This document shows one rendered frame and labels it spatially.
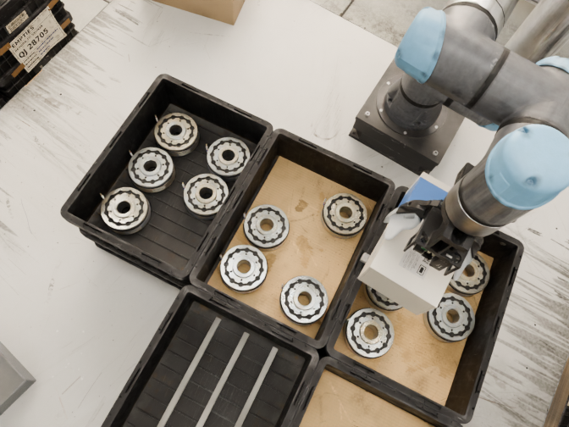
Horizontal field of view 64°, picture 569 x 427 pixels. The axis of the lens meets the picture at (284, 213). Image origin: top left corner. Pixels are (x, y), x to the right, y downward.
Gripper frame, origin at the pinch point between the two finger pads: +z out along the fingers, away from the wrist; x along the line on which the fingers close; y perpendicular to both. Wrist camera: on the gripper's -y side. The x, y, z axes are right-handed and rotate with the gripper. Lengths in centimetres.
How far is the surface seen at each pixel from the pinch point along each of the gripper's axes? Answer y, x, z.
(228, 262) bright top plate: 16.8, -29.9, 24.4
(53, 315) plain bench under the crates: 47, -60, 40
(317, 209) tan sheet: -5.5, -20.1, 27.8
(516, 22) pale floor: -187, 9, 112
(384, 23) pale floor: -145, -48, 112
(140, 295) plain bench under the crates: 32, -46, 40
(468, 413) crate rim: 17.7, 25.0, 17.6
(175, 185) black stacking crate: 8, -51, 28
